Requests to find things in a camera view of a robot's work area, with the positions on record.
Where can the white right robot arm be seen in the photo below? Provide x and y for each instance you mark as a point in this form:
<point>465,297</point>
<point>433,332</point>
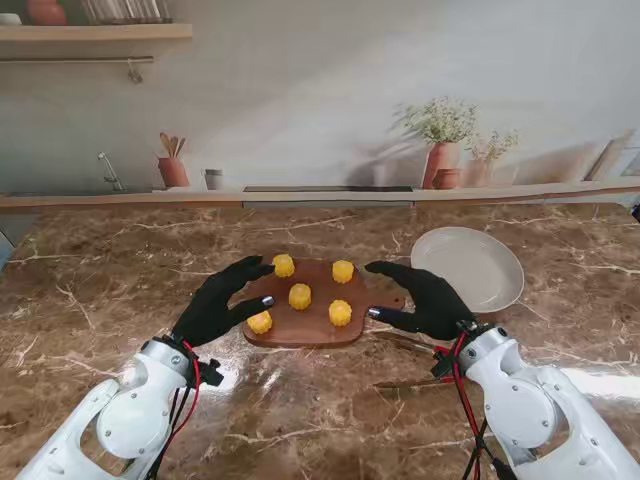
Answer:
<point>520,395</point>

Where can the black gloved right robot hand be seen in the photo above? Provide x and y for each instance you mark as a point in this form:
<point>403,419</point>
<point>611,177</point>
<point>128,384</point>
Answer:
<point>435,305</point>

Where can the right wrist black connector block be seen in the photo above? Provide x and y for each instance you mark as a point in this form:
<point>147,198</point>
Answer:
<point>442,367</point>

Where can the beige round plate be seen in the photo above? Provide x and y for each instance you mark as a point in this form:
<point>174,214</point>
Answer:
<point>465,270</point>

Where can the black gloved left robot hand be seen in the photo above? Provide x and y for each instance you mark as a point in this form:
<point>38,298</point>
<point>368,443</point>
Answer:
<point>210,305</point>

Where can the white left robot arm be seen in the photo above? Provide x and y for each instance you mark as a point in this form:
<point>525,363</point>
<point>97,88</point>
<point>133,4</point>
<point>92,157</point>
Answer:
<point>130,410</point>

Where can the printed kitchen backdrop banner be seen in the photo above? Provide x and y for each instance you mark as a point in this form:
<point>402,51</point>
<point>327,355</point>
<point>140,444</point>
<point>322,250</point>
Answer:
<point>320,100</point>

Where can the left wrist black connector block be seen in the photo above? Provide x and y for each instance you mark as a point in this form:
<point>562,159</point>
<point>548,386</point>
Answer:
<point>212,372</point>

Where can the yellow corn chunk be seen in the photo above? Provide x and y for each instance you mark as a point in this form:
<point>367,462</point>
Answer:
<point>343,272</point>
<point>300,296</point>
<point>340,313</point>
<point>283,266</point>
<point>260,322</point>

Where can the wrist black connector block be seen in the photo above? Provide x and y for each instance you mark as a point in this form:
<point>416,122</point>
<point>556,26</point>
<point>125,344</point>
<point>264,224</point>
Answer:
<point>212,372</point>
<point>442,367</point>

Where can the brown wooden cutting board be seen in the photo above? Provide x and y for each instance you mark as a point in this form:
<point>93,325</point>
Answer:
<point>320,330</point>

